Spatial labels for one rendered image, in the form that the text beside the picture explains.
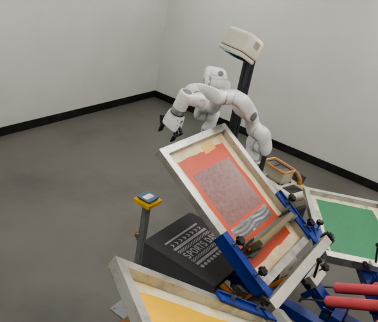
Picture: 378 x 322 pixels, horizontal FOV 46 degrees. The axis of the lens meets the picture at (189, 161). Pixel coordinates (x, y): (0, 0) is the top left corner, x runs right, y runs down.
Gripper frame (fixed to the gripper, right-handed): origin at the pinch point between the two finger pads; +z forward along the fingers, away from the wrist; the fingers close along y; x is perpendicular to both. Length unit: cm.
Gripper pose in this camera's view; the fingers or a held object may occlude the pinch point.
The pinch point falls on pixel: (166, 134)
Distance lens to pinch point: 240.7
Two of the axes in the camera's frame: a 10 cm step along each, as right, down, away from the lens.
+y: -7.1, -6.3, 3.2
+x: -5.8, 2.7, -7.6
